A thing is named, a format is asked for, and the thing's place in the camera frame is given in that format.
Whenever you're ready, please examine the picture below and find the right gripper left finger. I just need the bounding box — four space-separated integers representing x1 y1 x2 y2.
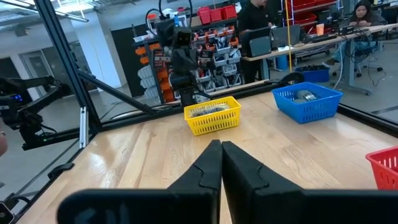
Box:
57 139 223 224

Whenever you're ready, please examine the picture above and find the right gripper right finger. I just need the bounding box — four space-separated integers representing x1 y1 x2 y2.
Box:
221 141 398 224

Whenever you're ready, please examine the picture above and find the parts bin shelf rack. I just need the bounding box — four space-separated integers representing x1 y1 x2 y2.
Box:
132 18 244 105

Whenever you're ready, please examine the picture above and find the red storage bin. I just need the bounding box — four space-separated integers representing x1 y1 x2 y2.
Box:
221 4 239 20
197 6 212 26
210 8 223 22

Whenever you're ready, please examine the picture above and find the black partition board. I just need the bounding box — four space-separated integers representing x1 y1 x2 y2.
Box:
111 24 156 98

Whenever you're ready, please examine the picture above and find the yellow plastic basket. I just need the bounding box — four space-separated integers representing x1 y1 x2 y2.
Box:
183 95 243 137

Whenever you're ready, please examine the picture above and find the grey laptop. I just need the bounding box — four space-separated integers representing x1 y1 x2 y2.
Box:
241 27 273 58
271 24 302 49

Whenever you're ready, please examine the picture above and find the person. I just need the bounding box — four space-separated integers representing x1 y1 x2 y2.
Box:
323 0 389 68
236 0 276 85

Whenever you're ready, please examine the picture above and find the blue plastic basket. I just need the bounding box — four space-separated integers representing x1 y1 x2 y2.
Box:
271 82 344 124

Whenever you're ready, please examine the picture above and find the red plastic basket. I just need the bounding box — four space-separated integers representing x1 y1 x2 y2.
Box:
365 146 398 191

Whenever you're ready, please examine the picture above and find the wooden work desk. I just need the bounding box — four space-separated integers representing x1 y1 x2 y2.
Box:
241 23 398 96

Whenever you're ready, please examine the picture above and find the blue floor crate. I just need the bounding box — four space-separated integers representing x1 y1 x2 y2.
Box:
294 64 331 84

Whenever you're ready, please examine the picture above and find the black table clamp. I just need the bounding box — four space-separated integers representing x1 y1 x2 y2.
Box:
47 162 76 180

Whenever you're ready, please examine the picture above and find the person's hand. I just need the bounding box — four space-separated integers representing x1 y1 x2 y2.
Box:
0 132 9 157

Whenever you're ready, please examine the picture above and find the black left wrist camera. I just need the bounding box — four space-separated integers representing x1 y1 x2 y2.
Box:
175 29 194 48

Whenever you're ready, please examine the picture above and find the yellow cable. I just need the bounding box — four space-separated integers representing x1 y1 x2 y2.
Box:
284 0 294 74

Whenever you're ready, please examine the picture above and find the black curved corner bracket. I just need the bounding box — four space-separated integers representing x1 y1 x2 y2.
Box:
279 72 305 87

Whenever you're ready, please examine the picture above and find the white frame bracket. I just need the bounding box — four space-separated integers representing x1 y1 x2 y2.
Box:
78 106 90 150

